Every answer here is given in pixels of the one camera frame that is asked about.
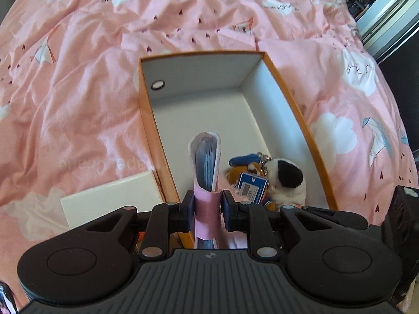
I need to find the pink patterned duvet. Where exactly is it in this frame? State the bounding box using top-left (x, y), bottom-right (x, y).
top-left (1, 0), bottom-right (418, 308)

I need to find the orange plush keychain with tag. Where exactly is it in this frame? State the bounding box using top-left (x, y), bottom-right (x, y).
top-left (225, 152), bottom-right (276, 211)

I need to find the white black plush toy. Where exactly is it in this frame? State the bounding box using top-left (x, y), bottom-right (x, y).
top-left (266, 158), bottom-right (307, 211)

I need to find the orange white cardboard box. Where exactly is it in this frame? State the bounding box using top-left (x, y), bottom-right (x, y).
top-left (139, 51), bottom-right (337, 209)

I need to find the pink notebook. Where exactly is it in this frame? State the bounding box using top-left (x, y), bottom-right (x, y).
top-left (188, 132), bottom-right (222, 250)

